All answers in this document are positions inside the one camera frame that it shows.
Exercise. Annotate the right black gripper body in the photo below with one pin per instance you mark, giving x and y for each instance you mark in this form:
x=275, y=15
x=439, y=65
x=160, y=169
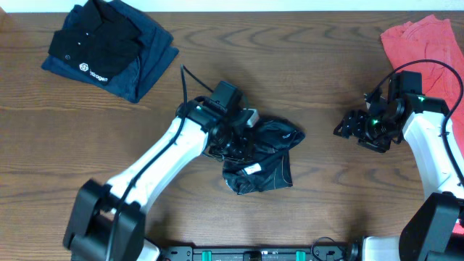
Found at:
x=375, y=132

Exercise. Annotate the folded black polo shirt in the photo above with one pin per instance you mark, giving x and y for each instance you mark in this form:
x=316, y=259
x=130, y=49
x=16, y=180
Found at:
x=101, y=43

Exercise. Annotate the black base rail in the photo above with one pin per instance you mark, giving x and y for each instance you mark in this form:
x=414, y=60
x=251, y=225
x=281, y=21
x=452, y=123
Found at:
x=323, y=252

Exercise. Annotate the folded navy blue shirt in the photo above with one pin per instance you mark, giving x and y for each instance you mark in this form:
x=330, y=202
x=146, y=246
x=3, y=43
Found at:
x=140, y=75

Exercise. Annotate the red t-shirt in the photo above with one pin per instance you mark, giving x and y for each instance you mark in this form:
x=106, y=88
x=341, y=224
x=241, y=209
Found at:
x=429, y=47

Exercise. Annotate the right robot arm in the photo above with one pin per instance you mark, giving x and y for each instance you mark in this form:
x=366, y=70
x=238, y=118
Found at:
x=430, y=233

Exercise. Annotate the black printed cycling jersey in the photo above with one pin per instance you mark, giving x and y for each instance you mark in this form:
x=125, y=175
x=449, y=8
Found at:
x=268, y=168

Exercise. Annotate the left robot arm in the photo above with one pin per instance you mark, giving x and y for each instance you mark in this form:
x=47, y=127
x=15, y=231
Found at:
x=108, y=220

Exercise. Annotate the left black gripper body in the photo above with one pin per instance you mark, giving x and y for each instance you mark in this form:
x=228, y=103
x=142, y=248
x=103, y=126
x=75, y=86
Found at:
x=233, y=145

